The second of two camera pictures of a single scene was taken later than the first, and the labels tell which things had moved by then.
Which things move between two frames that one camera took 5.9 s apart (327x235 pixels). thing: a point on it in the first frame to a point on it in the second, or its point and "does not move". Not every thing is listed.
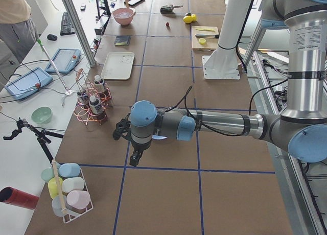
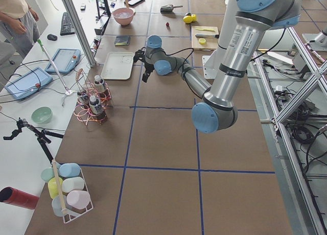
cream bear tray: [118, 66] does not move
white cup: [72, 184] does not move
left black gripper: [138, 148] to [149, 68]
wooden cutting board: [204, 44] does not move
